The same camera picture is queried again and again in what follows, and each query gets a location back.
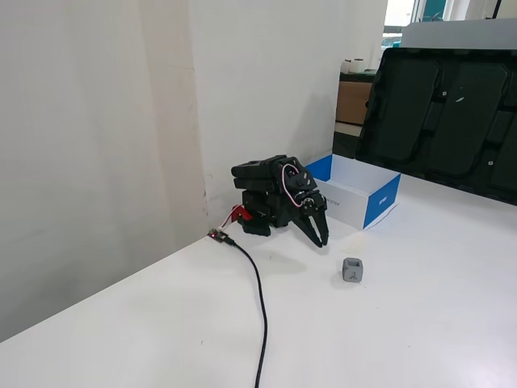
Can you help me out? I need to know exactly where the black usb cable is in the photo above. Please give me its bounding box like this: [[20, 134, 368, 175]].
[[224, 234, 270, 388]]

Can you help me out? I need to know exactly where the red and black table clamp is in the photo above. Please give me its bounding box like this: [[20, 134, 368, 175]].
[[229, 205, 271, 238]]

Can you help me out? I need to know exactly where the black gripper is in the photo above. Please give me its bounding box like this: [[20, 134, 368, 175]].
[[291, 188, 330, 248]]

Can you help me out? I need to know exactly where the gray cube block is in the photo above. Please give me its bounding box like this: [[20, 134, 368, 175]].
[[342, 256, 367, 284]]

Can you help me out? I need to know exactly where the black plastic tray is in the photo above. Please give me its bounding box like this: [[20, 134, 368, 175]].
[[354, 47, 517, 205]]

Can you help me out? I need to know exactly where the brown cardboard box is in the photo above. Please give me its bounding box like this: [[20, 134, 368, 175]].
[[336, 80, 373, 125]]

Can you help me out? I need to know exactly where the red white servo wire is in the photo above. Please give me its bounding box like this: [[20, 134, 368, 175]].
[[281, 162, 308, 209]]

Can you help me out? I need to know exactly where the white and blue box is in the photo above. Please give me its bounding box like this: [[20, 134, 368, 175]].
[[305, 153, 402, 231]]

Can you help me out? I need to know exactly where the gray flat panel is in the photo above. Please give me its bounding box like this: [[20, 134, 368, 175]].
[[401, 18, 517, 52]]

